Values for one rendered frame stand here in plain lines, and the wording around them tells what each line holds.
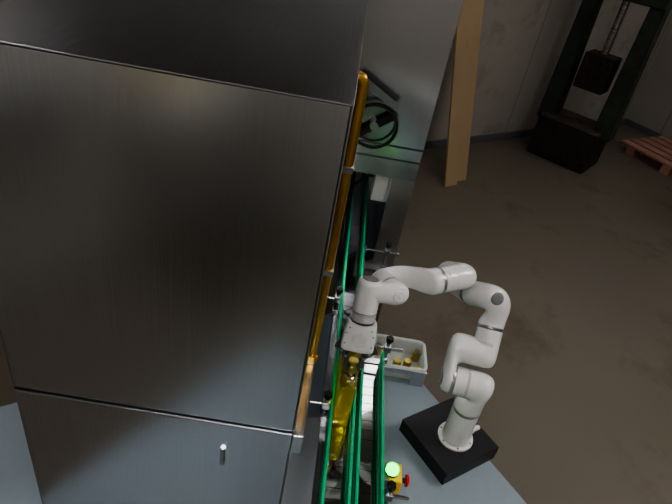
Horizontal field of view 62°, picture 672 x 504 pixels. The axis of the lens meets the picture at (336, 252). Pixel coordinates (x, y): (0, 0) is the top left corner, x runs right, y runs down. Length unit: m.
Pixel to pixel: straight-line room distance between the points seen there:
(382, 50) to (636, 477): 2.56
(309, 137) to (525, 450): 2.73
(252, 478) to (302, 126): 0.88
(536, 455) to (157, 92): 2.89
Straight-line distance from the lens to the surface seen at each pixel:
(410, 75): 2.50
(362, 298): 1.64
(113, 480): 1.56
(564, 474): 3.37
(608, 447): 3.64
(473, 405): 1.96
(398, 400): 2.27
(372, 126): 2.52
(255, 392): 1.19
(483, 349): 1.90
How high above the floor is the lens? 2.41
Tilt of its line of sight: 34 degrees down
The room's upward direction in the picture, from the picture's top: 11 degrees clockwise
